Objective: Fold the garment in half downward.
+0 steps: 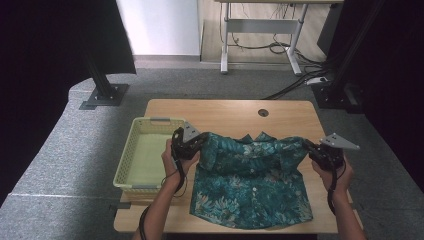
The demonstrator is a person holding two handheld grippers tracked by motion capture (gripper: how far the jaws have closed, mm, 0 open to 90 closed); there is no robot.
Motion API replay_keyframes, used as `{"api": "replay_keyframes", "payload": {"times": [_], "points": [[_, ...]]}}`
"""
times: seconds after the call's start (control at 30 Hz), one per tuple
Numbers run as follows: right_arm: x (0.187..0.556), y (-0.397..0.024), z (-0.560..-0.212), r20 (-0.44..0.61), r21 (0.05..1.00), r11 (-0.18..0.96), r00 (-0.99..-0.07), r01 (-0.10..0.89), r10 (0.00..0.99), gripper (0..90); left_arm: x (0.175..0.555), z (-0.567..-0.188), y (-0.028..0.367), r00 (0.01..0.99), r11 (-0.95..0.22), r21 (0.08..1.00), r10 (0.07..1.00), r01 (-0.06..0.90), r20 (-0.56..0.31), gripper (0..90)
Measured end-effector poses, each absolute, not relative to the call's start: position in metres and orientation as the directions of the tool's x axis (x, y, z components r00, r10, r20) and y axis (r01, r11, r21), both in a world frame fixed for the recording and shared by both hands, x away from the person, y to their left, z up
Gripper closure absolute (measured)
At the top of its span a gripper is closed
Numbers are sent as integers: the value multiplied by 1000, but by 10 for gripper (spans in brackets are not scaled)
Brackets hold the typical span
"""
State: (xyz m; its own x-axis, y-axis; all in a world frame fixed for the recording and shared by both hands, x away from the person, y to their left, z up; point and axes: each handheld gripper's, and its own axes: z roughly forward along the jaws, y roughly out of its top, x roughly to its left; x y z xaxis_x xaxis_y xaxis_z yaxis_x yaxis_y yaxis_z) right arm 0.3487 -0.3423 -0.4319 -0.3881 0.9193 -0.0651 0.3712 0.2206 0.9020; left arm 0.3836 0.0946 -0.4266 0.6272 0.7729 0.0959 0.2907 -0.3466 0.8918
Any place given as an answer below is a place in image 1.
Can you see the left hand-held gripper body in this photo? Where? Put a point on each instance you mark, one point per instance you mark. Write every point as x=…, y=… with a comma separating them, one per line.
x=183, y=146

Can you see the white power strip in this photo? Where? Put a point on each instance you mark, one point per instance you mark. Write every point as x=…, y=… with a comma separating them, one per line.
x=316, y=80

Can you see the person's left hand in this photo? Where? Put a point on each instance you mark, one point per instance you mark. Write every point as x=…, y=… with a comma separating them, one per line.
x=168, y=166

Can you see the grey tape piece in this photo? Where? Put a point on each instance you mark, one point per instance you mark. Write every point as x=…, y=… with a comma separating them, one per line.
x=122, y=205

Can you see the black metal stand with base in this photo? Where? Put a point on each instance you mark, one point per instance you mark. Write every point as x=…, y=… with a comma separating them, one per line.
x=105, y=91
x=336, y=93

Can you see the pale green plastic basket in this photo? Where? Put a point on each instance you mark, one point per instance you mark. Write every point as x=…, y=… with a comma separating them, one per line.
x=146, y=156

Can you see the dark curtain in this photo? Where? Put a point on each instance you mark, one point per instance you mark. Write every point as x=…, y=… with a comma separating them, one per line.
x=400, y=66

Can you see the white-legged desk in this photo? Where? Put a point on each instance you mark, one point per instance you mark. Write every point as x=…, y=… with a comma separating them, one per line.
x=261, y=25

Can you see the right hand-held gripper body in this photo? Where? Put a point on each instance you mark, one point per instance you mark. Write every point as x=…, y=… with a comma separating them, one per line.
x=328, y=156

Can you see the person's right hand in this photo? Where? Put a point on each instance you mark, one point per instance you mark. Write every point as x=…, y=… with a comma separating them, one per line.
x=343, y=180

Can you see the teal floral shirt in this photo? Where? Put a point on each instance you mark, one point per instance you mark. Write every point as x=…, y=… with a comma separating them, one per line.
x=250, y=180

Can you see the white panel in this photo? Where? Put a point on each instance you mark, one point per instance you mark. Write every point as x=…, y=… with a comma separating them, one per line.
x=160, y=26

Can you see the black curtain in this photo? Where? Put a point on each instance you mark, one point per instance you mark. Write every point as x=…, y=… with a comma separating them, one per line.
x=50, y=50

